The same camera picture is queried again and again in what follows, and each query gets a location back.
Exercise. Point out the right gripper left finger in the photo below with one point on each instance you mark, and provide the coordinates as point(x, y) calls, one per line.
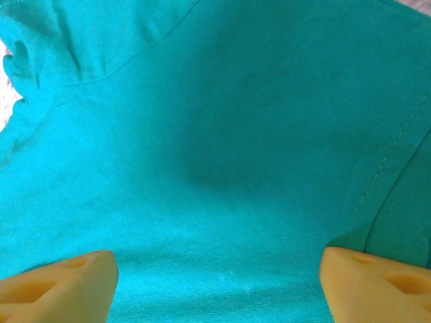
point(54, 292)

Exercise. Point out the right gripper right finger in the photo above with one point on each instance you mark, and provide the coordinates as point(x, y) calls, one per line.
point(377, 292)

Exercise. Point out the floral tablecloth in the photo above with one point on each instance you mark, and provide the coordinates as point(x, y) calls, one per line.
point(4, 114)

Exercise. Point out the teal t-shirt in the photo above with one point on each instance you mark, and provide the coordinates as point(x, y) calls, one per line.
point(215, 134)

